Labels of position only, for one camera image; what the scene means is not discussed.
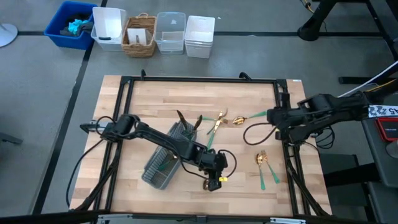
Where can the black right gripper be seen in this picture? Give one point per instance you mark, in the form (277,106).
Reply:
(281,118)

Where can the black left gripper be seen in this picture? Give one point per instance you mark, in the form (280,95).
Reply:
(214,165)

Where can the dark wooden spatula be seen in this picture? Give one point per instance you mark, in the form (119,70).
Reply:
(197,122)

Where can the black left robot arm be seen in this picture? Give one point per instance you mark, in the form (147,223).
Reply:
(161,141)

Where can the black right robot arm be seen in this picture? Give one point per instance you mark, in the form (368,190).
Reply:
(329,107)

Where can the grey plastic cutlery basket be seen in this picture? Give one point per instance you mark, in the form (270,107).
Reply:
(155,174)

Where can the white corner label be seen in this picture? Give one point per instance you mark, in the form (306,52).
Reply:
(287,221)

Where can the black floor stand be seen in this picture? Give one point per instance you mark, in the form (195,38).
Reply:
(312,26)

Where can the white numbered label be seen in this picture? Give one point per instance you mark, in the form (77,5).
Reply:
(381,111)

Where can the red tablet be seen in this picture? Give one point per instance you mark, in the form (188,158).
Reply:
(388,129)

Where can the stacked white plastic bins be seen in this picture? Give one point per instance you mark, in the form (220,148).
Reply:
(199,34)

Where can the clear plastic bin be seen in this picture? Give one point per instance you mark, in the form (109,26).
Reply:
(170,28)

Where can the wicker basket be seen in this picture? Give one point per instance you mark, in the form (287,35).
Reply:
(138,51)

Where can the white paper box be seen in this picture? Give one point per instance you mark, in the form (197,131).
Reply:
(136,34)

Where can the white plastic bin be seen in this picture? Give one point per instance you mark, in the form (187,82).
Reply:
(109,25)

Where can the dark cloth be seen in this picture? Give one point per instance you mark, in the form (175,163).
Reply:
(84,28)

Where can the grey chair base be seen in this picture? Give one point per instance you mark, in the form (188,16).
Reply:
(11,139)

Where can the teal cloth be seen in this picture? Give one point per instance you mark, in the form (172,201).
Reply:
(75,26)

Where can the blue plastic bin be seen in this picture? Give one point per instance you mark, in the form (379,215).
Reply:
(54,31)

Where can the grey round stand base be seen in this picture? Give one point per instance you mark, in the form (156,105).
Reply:
(7,35)

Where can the black metal table frame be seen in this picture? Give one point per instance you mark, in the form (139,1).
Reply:
(202,79)

